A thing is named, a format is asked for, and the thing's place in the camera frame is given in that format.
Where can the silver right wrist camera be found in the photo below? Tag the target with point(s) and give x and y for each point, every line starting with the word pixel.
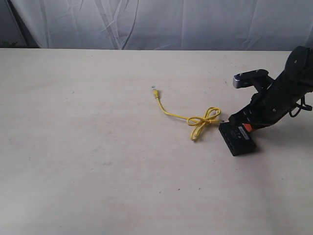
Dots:
pixel 244 79

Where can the white backdrop curtain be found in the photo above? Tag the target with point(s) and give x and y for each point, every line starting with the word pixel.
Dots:
pixel 158 24

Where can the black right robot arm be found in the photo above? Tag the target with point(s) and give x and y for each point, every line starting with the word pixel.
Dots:
pixel 299 68

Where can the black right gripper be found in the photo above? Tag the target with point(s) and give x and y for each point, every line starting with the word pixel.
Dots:
pixel 273 100

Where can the black rectangular adapter box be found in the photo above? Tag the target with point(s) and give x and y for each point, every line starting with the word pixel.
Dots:
pixel 237 139

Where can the green plant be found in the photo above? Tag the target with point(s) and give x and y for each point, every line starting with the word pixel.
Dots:
pixel 5 44

